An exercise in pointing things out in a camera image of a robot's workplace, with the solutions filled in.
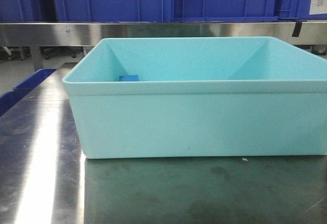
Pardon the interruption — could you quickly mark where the small blue cube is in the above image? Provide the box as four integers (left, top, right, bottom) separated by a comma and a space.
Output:
119, 75, 139, 82

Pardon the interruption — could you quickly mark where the light turquoise plastic bin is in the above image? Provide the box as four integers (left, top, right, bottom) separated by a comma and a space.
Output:
63, 37, 326, 159

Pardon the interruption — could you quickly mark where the blue crate upper right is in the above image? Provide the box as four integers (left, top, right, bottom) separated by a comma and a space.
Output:
174, 0, 277, 22

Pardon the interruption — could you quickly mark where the black office chair base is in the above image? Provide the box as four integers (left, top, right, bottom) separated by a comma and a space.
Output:
42, 46, 77, 60

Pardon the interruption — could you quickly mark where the blue crate upper middle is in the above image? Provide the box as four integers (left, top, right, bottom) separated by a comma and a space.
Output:
54, 0, 174, 22

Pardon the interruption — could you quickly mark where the black tape strip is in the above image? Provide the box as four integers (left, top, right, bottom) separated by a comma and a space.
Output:
292, 22, 302, 37

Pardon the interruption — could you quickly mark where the blue bin beside table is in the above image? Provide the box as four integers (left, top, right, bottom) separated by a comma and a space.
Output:
1, 68, 57, 116

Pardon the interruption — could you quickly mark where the blue crate upper left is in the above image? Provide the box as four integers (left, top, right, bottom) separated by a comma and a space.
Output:
1, 0, 56, 23

